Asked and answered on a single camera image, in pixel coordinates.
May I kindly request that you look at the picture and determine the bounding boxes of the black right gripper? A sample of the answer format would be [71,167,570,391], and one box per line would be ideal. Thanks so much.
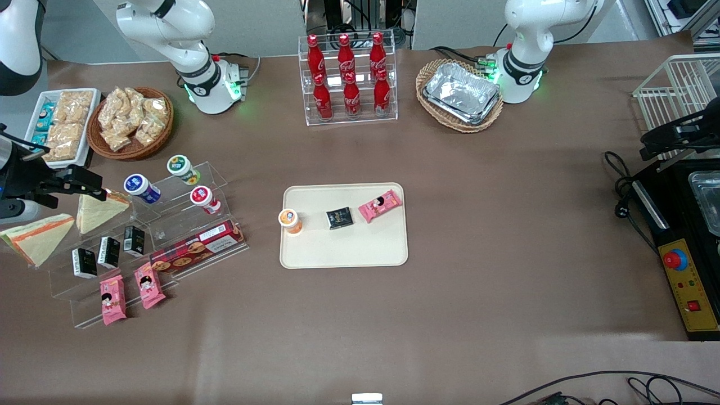
[0,163,108,210]

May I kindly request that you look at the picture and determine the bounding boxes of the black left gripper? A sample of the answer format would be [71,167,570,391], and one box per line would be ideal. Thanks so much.
[640,110,720,161]

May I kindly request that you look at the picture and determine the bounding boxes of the triangular sandwich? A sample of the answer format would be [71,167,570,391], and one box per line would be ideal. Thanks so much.
[76,191,131,235]
[0,213,76,267]

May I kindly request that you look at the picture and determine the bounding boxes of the beige plastic tray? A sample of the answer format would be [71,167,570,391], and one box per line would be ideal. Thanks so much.
[280,182,409,269]

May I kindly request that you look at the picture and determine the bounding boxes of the beige cracker pack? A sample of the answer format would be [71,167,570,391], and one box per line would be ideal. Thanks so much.
[44,123,86,162]
[55,90,94,124]

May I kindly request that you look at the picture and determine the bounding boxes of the blue lid yogurt cup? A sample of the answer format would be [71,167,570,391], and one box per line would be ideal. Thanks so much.
[123,173,163,205]

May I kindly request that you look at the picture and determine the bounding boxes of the clear bag of crackers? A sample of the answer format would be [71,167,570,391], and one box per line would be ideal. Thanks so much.
[103,128,134,152]
[135,115,165,145]
[114,87,145,115]
[98,96,123,131]
[143,97,170,122]

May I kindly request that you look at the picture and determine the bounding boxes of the white rectangular snack dish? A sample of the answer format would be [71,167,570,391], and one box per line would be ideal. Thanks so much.
[22,88,102,169]

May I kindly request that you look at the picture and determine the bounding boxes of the small black carton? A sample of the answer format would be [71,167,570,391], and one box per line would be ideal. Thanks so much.
[71,247,98,280]
[98,236,121,269]
[123,225,146,258]

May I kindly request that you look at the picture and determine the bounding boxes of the metal food container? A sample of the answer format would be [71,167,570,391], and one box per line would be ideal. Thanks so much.
[688,171,720,237]

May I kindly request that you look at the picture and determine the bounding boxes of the black sealing machine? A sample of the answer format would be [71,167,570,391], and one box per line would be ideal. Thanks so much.
[629,157,720,341]

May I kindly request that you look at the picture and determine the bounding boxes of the dark brown wicker basket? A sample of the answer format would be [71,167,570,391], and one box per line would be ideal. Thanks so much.
[87,86,174,161]

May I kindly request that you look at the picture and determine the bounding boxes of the green lid yogurt cup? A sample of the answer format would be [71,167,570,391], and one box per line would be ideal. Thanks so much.
[166,155,201,187]

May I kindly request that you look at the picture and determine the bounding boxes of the clear tiered acrylic stand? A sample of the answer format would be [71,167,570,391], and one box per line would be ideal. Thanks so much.
[34,162,249,330]

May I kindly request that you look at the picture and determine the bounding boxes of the red emergency stop button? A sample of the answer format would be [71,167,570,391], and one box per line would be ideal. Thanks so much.
[663,249,689,272]

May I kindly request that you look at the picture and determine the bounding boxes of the pink snack packet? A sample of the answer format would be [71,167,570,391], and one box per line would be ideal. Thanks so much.
[99,275,128,326]
[133,262,167,311]
[358,190,404,224]

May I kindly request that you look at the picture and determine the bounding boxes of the red lid yogurt cup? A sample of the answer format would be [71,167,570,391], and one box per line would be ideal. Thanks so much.
[190,186,222,215]

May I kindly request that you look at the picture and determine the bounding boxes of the red cookie box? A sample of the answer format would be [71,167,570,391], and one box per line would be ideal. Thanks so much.
[149,219,247,275]

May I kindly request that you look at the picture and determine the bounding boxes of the yellow control panel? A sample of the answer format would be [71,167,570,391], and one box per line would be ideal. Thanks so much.
[658,238,720,333]

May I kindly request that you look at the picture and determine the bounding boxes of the aluminium foil container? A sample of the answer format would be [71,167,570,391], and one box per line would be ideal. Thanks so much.
[422,62,502,126]

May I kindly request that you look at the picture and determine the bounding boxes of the orange lid cup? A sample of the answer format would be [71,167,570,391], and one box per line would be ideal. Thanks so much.
[278,209,304,235]

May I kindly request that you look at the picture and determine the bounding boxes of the brown table mat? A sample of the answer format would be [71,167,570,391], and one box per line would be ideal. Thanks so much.
[0,31,720,405]

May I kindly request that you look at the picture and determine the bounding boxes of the light wicker basket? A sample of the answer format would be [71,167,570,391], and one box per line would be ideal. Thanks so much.
[415,58,505,134]

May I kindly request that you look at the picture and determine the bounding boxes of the red cola bottle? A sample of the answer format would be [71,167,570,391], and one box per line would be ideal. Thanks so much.
[369,32,388,75]
[337,34,356,78]
[373,69,392,118]
[343,72,362,119]
[307,35,326,79]
[312,73,334,121]

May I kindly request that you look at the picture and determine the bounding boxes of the black square snack packet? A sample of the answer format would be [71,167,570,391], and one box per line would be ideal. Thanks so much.
[326,206,355,231]

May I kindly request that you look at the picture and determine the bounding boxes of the clear acrylic bottle rack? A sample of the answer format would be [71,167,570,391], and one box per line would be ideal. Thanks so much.
[298,35,399,127]

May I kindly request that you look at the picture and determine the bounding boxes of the black background equipment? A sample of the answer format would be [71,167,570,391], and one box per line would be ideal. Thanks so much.
[303,0,418,50]

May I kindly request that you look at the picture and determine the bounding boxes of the silver machine handle bar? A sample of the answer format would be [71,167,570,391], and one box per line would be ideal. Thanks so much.
[632,179,671,231]

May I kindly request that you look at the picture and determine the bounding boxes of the black power cable with plug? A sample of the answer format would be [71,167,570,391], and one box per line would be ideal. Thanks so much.
[604,150,660,255]

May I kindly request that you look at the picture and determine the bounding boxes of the white wire rack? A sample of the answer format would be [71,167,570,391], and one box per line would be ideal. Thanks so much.
[632,53,720,161]

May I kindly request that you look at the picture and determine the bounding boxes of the aluminium frame structure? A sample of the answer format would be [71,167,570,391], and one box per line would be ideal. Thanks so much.
[644,0,720,41]

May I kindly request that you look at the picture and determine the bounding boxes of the grey arm base cable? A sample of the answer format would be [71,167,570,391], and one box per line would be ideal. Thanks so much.
[241,55,263,86]

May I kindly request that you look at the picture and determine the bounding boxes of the black arm base cable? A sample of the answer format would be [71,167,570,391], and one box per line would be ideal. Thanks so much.
[429,46,491,66]

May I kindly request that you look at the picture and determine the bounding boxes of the long black floor cable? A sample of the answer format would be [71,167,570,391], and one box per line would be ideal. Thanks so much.
[499,370,720,405]

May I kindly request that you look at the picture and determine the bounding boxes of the coiled black floor cable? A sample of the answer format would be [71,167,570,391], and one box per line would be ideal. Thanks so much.
[627,376,720,405]

